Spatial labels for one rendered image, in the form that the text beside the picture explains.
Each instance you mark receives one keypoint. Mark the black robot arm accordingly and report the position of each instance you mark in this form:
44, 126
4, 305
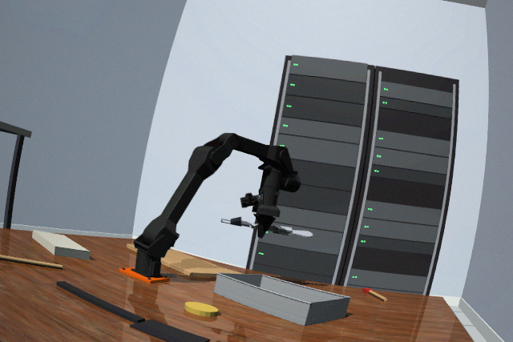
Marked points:
160, 234

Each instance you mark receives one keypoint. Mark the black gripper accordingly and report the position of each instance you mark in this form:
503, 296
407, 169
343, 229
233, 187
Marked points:
266, 211

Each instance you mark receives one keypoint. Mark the yellow flat disc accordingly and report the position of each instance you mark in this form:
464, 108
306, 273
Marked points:
201, 309

